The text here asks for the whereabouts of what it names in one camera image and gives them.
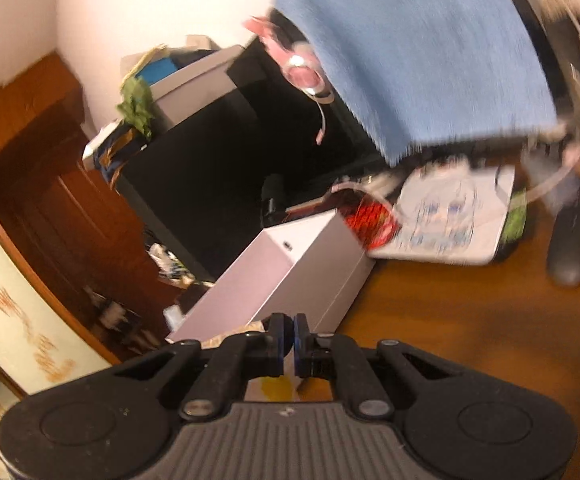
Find black cabinet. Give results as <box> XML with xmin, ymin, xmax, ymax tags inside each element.
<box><xmin>114</xmin><ymin>40</ymin><xmax>395</xmax><ymax>283</ymax></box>

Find white rectangular box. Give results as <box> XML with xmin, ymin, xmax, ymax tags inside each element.
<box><xmin>165</xmin><ymin>209</ymin><xmax>377</xmax><ymax>347</ymax></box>

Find green crumpled cloth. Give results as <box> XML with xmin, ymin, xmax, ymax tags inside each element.
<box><xmin>116</xmin><ymin>77</ymin><xmax>159</xmax><ymax>139</ymax></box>

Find white printed bag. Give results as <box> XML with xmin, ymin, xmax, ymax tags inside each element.
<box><xmin>370</xmin><ymin>157</ymin><xmax>518</xmax><ymax>266</ymax></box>

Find red packet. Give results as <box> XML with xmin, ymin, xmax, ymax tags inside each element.
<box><xmin>342</xmin><ymin>199</ymin><xmax>403</xmax><ymax>252</ymax></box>

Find blue towel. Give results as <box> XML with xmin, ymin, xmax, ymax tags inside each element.
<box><xmin>272</xmin><ymin>0</ymin><xmax>559</xmax><ymax>167</ymax></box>

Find pink headphones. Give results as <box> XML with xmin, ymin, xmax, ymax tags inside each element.
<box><xmin>242</xmin><ymin>15</ymin><xmax>337</xmax><ymax>144</ymax></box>

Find grey box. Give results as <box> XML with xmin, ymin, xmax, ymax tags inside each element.
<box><xmin>120</xmin><ymin>42</ymin><xmax>251</xmax><ymax>133</ymax></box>

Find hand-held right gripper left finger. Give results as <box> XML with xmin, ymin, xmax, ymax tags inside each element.
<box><xmin>112</xmin><ymin>312</ymin><xmax>287</xmax><ymax>422</ymax></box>

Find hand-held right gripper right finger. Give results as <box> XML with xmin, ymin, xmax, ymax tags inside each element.
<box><xmin>292</xmin><ymin>314</ymin><xmax>465</xmax><ymax>420</ymax></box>

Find dark printed bag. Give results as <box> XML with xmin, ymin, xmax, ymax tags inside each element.
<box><xmin>82</xmin><ymin>120</ymin><xmax>147</xmax><ymax>187</ymax></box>

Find green packet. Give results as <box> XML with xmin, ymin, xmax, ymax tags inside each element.
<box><xmin>501</xmin><ymin>189</ymin><xmax>529</xmax><ymax>252</ymax></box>

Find yellow paper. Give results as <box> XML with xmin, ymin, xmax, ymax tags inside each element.
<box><xmin>246</xmin><ymin>375</ymin><xmax>307</xmax><ymax>404</ymax></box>

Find brown wooden door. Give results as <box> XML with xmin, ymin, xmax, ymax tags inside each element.
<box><xmin>0</xmin><ymin>52</ymin><xmax>191</xmax><ymax>367</ymax></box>

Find black rounded object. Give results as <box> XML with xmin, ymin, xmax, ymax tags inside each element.
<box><xmin>546</xmin><ymin>199</ymin><xmax>580</xmax><ymax>287</ymax></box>

